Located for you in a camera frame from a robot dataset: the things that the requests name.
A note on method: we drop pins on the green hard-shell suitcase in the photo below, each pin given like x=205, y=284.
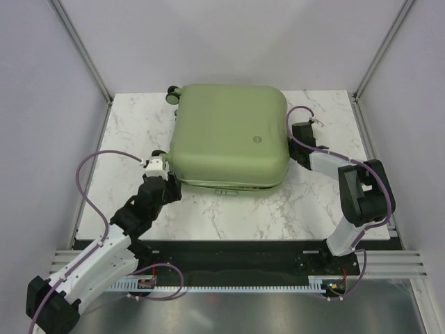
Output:
x=229, y=137

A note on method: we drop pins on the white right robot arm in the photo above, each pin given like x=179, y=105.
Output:
x=366, y=197

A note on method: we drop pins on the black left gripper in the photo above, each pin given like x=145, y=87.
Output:
x=173, y=186

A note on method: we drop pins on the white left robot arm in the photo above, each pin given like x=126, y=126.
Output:
x=56, y=303

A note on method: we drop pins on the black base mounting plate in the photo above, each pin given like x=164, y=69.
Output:
x=234, y=261

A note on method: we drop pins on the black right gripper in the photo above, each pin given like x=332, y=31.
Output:
x=290, y=152

